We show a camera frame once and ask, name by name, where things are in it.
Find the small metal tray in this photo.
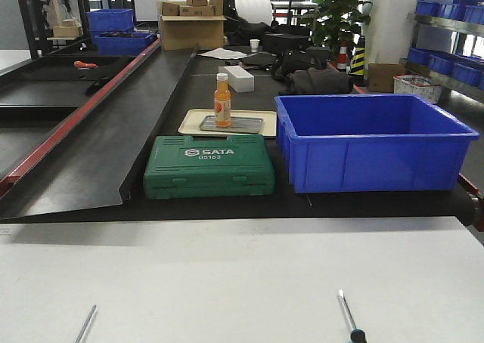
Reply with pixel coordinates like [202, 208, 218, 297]
[200, 116, 264, 134]

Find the beige plastic tray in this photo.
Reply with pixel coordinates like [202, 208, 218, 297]
[178, 109, 277, 138]

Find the green SATA tool case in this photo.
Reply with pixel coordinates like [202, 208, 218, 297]
[143, 134, 275, 199]

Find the orange juice bottle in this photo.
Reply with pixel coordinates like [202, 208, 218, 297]
[213, 73, 231, 128]

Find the white rectangular box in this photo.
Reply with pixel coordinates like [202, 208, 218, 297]
[218, 66, 255, 93]

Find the dark grey folded cloth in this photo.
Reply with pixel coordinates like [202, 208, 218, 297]
[279, 67, 353, 95]

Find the large blue plastic bin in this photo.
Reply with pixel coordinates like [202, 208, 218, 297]
[275, 94, 479, 193]

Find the black bag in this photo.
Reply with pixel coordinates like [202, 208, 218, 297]
[270, 50, 327, 81]

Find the white paper cup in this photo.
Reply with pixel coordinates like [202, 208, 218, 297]
[250, 39, 259, 53]

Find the large cardboard box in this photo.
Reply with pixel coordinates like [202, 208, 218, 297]
[159, 15, 225, 51]

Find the black yellow traffic cone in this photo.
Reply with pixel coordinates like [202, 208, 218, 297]
[349, 36, 366, 86]

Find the small brown cardboard box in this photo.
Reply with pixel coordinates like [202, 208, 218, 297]
[368, 63, 405, 93]

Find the blue bin with parts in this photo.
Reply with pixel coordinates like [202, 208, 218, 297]
[94, 32, 157, 56]

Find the green potted plant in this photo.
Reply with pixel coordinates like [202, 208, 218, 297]
[302, 0, 371, 54]

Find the white mesh basket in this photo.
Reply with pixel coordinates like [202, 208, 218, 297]
[393, 75, 442, 104]

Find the blue bin stacked upper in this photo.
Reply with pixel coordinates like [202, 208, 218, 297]
[87, 8, 134, 32]

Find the orange handled tool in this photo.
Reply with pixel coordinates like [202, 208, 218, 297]
[73, 60, 98, 70]

